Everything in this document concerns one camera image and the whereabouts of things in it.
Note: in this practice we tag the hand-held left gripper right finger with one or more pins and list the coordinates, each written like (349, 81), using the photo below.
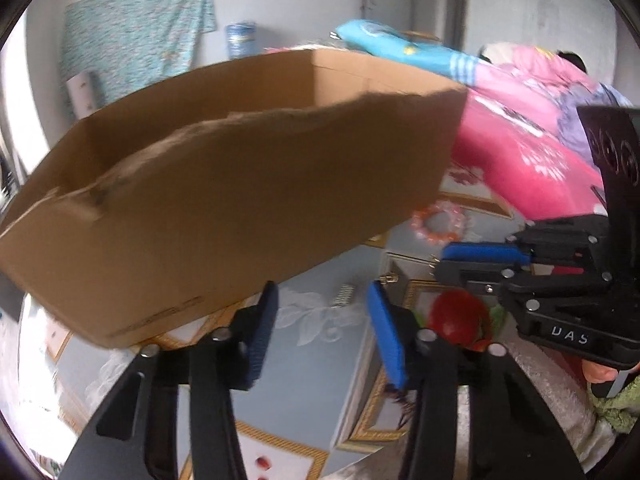
(390, 340)

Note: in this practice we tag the small gold charm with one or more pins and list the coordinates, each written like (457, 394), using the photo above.
(434, 260)

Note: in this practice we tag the person's right hand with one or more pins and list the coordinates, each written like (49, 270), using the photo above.
(599, 377)

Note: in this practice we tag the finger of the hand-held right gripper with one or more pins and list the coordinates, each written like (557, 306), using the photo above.
(480, 252)
(465, 275)

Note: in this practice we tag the pink floral blanket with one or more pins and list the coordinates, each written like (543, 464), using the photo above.
(510, 130)

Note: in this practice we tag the pink rolled mat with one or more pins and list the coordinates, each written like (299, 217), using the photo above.
(82, 95)

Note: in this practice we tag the teal floral wall cloth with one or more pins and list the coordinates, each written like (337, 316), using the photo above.
(135, 25)

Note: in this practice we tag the blue striped pillow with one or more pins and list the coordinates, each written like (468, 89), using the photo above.
(400, 47)

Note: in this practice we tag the gold hoop earring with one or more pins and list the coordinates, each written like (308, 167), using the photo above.
(390, 278)

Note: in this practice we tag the small dark brown trinket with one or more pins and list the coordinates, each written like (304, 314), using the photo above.
(400, 402)

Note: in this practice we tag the fruit print tablecloth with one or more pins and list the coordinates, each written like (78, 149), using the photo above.
(310, 360)

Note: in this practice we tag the white fleece clothing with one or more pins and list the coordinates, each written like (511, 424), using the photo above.
(560, 410)

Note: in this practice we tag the brown cardboard box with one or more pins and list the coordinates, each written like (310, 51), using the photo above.
(225, 185)

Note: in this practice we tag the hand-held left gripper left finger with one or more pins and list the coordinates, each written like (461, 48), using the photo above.
(262, 340)

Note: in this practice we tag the silver ribbed earring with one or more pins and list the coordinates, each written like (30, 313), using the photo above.
(344, 294)

